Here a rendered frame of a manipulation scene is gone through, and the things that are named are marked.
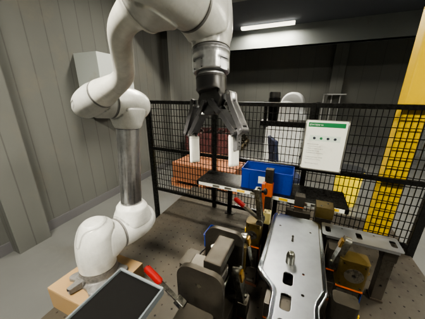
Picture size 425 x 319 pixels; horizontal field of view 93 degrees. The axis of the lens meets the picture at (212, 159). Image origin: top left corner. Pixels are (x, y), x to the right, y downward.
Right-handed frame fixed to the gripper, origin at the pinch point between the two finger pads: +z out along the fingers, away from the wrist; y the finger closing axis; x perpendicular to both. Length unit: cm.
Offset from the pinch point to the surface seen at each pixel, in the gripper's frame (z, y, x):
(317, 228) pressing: 37, 7, 62
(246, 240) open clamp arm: 31.8, -5.2, 22.4
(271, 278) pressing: 42.3, 4.0, 23.4
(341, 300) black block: 45, 23, 33
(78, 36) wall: -137, -269, 35
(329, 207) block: 29, 8, 74
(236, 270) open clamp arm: 33.7, 0.6, 8.7
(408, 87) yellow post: -30, 32, 107
